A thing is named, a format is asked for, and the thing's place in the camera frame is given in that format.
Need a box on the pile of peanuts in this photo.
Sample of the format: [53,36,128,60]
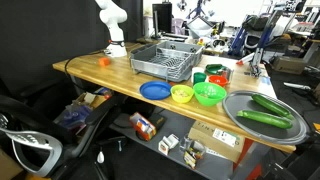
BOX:
[174,88,191,98]

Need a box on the yellow plastic bowl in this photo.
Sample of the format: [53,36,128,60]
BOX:
[170,84,195,104]

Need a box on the green plastic bowl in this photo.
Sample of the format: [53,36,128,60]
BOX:
[192,81,228,108]

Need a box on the orange plastic bowl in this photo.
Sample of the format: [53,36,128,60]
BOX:
[208,74,230,88]

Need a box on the blue plastic plate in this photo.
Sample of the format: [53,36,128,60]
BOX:
[139,80,173,101]

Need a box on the black flat pouch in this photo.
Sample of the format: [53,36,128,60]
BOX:
[148,113,168,132]

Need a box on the gray dish rack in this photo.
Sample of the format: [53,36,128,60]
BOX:
[129,40,205,84]

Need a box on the gray lower shelf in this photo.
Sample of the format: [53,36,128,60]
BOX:
[109,109,236,180]

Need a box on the dark green cup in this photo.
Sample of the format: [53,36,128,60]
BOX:
[193,71,208,86]

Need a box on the orange carton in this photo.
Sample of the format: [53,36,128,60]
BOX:
[128,111,158,142]

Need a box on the white cup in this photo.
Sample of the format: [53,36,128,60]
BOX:
[191,66,205,81]

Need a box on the small white box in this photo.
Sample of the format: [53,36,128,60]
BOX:
[158,133,180,156]

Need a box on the clear glass jar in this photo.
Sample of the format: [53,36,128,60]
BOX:
[179,134,193,153]

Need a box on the orange block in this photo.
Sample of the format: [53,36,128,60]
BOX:
[98,56,111,67]

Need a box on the brown cardboard box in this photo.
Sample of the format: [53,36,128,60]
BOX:
[187,120,247,164]

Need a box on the clear plastic container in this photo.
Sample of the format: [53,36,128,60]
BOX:
[219,66,235,84]

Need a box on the colourful snack packet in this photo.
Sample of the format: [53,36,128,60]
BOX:
[183,141,206,170]

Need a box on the black computer monitor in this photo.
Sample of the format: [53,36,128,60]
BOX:
[151,2,174,34]

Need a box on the gray round tray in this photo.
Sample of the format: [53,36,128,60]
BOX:
[221,90,311,146]

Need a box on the box with plastic bag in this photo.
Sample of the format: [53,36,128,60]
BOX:
[54,87,114,133]

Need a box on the white tube red tip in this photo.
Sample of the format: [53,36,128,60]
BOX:
[235,52,256,66]

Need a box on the green zucchini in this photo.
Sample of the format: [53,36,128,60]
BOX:
[251,93,296,121]
[236,109,294,130]

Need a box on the black backdrop curtain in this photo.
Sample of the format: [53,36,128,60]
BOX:
[0,0,144,101]

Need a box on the flat cardboard box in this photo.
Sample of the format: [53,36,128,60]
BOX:
[272,55,307,75]

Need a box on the black office chair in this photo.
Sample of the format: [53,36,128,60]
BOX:
[0,92,129,178]

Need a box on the black table cable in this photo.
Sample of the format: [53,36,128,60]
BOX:
[63,49,108,96]

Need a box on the blue post stand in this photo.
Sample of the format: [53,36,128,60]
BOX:
[248,9,279,78]

